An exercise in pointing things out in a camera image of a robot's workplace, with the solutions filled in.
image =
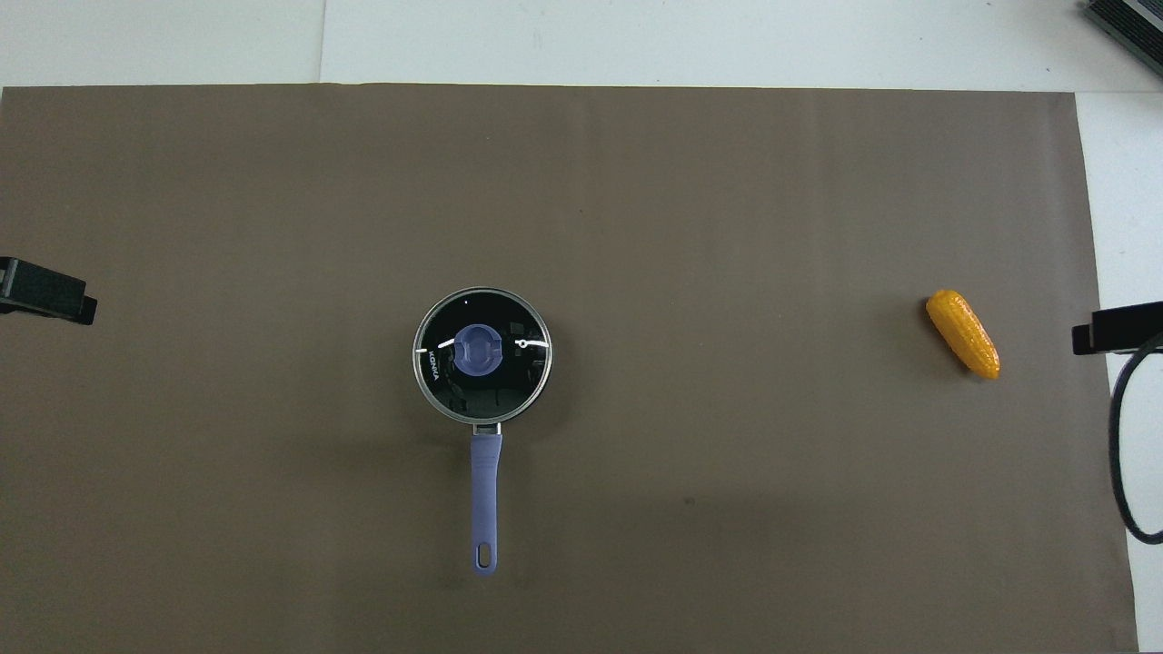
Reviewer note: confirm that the dark blue saucepan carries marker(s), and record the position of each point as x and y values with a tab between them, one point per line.
485	490

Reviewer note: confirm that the brown table mat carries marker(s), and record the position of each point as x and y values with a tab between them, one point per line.
727	227

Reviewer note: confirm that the black ribbed device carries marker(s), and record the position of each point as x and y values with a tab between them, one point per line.
1136	18

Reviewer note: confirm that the yellow toy corn cob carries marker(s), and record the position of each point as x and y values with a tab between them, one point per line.
963	334

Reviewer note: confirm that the glass lid with blue knob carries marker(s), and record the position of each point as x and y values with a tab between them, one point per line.
513	386

